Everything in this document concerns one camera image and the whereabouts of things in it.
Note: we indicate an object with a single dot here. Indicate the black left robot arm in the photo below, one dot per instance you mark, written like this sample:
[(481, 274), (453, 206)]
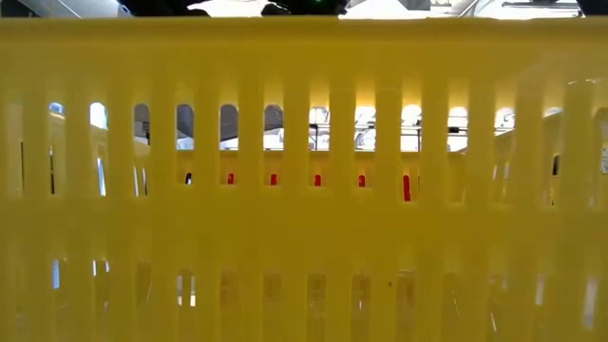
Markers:
[(304, 5)]

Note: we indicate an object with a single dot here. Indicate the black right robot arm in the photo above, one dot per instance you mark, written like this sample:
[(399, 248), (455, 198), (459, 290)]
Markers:
[(594, 5)]

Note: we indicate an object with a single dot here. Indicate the yellow slotted plastic basket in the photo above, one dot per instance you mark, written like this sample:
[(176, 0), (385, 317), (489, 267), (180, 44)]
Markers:
[(304, 228)]

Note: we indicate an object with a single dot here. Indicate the red slotted plastic basket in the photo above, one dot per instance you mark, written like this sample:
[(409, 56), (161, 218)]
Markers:
[(406, 189)]

